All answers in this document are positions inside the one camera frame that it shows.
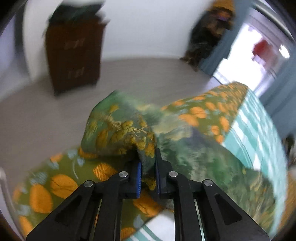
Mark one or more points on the olive orange floral bedspread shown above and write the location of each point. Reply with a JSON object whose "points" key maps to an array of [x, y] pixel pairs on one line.
{"points": [[59, 176]]}

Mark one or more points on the blue curtain left panel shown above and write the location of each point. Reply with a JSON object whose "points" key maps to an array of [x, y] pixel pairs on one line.
{"points": [[222, 50]]}

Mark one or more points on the green floral printed garment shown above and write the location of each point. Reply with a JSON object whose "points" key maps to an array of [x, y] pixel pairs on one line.
{"points": [[113, 128]]}

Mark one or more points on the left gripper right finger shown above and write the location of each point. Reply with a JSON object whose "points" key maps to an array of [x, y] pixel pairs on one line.
{"points": [[202, 211]]}

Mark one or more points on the dark clothes hanging in corner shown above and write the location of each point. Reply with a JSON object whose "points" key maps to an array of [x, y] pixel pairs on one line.
{"points": [[208, 31]]}

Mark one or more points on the teal white checked bedsheet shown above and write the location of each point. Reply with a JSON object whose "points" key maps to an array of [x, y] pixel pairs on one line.
{"points": [[225, 135]]}

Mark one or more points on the red garment hanging outside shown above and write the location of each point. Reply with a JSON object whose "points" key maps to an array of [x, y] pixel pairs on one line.
{"points": [[263, 50]]}

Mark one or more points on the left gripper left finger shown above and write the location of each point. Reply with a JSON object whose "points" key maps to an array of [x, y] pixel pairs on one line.
{"points": [[93, 210]]}

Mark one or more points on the blue curtain panel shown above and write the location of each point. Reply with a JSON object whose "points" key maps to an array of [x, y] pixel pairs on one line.
{"points": [[222, 50], [279, 100]]}

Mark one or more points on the dark brown wooden cabinet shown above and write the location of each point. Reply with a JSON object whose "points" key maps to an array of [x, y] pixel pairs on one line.
{"points": [[73, 42]]}

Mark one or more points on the blue curtain right panel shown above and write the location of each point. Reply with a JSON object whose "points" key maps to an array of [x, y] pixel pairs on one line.
{"points": [[279, 100]]}

